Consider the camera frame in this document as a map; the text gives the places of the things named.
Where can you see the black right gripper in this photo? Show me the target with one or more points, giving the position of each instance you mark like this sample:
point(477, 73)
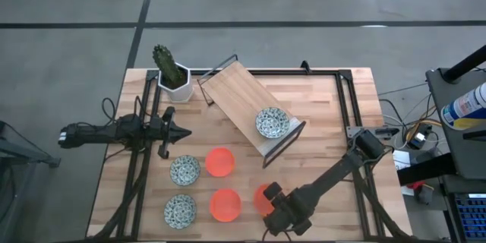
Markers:
point(294, 209)

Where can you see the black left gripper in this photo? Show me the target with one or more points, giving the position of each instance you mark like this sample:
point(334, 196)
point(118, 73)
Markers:
point(168, 133)

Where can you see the orange mini bowl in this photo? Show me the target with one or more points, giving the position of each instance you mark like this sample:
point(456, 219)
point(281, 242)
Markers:
point(220, 162)
point(260, 201)
point(225, 205)

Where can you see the patterned teal mini bowl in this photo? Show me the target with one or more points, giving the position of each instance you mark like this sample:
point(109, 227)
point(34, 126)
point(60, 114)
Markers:
point(185, 170)
point(180, 211)
point(272, 122)

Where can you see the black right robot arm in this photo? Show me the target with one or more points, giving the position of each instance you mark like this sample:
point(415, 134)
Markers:
point(334, 171)

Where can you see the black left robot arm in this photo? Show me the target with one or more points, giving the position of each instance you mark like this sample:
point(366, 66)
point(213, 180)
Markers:
point(95, 133)

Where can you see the green cactus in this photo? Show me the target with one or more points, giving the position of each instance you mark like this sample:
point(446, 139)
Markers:
point(166, 62)

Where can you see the white paper sheet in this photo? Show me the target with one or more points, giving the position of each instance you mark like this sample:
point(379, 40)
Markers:
point(400, 159)

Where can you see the small red object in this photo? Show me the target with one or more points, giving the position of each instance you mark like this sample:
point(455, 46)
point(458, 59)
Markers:
point(415, 186)

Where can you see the dark metal stand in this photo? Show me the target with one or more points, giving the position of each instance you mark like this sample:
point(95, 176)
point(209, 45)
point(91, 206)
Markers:
point(23, 152)

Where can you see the blue and white power adapter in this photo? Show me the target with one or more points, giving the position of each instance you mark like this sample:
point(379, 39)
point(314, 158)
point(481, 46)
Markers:
point(418, 139)

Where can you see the blue grid crate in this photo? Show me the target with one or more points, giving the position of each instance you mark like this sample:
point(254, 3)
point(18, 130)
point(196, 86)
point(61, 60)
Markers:
point(471, 216)

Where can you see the grey equipment cart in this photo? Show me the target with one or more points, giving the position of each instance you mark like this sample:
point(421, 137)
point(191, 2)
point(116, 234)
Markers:
point(463, 148)

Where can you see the white spray bottle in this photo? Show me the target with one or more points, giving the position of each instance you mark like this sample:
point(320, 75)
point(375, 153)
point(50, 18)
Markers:
point(465, 108)

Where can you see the black pole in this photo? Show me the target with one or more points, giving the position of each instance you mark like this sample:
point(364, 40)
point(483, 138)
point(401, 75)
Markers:
point(465, 64)

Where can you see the black metal table frame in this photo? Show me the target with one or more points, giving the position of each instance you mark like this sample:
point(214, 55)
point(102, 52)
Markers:
point(150, 182)

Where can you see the wooden shelf with black frame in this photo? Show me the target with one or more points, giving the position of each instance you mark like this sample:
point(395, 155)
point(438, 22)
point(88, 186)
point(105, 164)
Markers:
point(235, 91)

